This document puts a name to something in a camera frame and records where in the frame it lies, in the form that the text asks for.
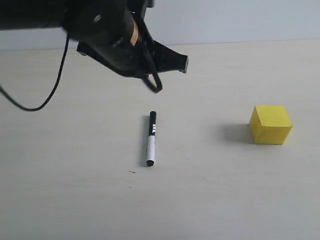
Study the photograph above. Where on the yellow cube block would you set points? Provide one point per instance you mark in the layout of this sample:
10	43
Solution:
270	125

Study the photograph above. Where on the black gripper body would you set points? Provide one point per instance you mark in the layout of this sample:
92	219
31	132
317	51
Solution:
144	58

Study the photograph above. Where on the black and white marker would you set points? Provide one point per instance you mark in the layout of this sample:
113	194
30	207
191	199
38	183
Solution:
151	144

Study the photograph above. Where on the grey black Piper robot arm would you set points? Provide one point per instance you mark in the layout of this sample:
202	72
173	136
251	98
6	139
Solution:
112	32

